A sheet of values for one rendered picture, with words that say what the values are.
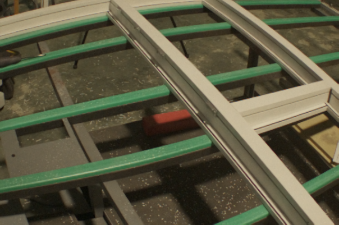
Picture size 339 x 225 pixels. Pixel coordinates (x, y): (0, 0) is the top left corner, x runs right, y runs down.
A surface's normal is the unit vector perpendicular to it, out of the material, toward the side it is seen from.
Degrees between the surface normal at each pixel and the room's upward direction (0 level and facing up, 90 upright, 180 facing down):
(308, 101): 90
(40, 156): 0
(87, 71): 0
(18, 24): 90
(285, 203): 90
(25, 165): 0
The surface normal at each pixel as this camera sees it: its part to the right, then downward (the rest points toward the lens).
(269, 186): -0.91, 0.18
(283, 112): 0.40, 0.51
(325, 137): 0.04, -0.84
